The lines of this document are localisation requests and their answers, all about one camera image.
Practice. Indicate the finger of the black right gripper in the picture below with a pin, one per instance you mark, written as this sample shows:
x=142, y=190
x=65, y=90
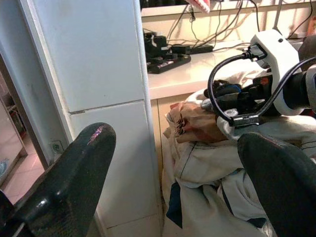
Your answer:
x=225, y=87
x=223, y=105

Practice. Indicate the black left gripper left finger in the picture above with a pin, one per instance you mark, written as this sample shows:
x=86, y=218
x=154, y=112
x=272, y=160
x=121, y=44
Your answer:
x=69, y=172

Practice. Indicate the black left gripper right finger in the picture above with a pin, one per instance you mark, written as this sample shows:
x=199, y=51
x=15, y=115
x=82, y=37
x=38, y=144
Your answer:
x=279, y=177

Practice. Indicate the brown patterned cloth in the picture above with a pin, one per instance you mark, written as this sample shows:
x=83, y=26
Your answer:
x=197, y=126

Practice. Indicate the white garment with navy trim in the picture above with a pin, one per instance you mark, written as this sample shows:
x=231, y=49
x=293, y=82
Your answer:
x=217, y=172

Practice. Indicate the white counter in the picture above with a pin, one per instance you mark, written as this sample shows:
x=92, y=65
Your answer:
x=187, y=74

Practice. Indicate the black power strip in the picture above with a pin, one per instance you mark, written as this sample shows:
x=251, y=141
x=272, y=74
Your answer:
x=197, y=49

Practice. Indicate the black charging dock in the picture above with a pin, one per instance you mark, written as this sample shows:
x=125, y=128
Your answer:
x=163, y=56

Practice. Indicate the white corner trim strip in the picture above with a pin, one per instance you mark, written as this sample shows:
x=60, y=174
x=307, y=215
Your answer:
x=145, y=86

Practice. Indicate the pink and white object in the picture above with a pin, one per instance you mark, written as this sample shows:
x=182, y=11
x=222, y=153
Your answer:
x=201, y=5

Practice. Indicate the green wall socket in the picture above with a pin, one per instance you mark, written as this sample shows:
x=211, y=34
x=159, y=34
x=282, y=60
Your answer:
x=56, y=146

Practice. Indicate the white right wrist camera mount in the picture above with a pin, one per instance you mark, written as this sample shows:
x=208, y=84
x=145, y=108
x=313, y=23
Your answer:
x=281, y=56

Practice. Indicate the white wall shelf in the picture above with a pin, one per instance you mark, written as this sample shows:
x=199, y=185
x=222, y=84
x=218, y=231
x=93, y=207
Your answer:
x=222, y=8

